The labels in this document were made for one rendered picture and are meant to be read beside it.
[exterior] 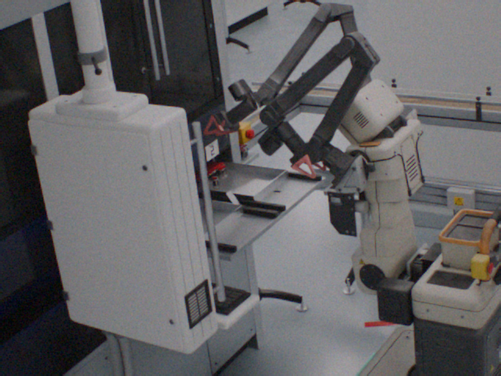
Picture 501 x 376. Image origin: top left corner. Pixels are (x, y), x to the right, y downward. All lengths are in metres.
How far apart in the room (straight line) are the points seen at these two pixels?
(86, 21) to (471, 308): 1.48
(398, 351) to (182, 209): 1.34
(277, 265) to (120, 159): 2.47
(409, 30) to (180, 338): 2.54
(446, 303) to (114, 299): 1.05
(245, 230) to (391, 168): 0.63
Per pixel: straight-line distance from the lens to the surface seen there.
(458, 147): 5.26
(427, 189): 4.72
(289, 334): 4.67
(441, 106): 4.51
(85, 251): 3.18
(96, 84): 2.95
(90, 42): 2.92
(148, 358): 3.90
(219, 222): 3.66
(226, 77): 4.07
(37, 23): 3.23
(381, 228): 3.52
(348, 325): 4.70
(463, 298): 3.29
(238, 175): 4.12
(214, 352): 4.28
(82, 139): 2.98
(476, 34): 5.02
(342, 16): 3.74
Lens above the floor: 2.48
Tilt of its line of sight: 23 degrees down
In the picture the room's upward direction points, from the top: 7 degrees counter-clockwise
